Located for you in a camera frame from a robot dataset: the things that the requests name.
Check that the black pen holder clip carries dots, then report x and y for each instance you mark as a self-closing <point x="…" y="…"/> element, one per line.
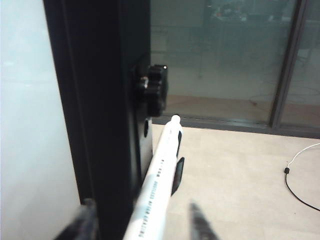
<point x="178" y="175"/>

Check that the white marker pen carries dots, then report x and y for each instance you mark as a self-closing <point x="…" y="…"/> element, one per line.
<point x="155" y="190"/>

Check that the white glass whiteboard black frame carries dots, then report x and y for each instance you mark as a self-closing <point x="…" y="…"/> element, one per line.
<point x="22" y="100"/>

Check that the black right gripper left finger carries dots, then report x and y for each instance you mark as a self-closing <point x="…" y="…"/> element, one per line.
<point x="83" y="225"/>

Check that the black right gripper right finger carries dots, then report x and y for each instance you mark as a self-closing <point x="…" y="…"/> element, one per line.
<point x="200" y="225"/>

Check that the glass partition with grey frame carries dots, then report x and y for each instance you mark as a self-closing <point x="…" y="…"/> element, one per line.
<point x="225" y="62"/>

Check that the black star knob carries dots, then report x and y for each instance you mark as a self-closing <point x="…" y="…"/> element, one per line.
<point x="156" y="90"/>

